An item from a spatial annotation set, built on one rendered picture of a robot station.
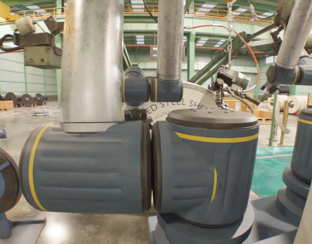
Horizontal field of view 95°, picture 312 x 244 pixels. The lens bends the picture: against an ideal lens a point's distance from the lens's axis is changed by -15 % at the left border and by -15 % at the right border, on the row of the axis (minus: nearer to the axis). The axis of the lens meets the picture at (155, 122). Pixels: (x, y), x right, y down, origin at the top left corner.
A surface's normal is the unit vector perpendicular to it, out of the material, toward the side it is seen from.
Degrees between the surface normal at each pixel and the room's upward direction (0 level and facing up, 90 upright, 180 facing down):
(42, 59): 89
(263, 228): 0
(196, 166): 68
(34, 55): 89
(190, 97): 90
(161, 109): 90
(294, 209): 23
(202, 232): 0
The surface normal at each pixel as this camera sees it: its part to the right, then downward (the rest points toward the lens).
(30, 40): 0.07, 0.17
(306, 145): -1.00, 0.01
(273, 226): 0.00, -0.99
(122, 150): 0.04, -0.51
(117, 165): 0.06, -0.25
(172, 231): -0.71, 0.12
